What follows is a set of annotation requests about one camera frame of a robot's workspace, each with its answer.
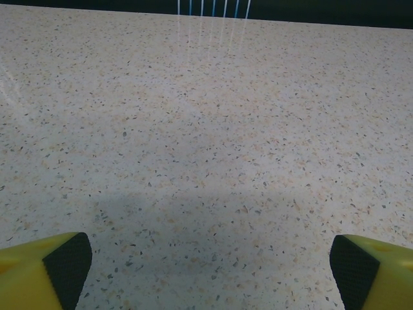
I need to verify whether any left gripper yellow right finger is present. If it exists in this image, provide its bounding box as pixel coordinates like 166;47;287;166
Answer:
329;234;413;310

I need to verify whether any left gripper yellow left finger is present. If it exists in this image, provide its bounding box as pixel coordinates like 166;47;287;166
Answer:
0;231;94;310

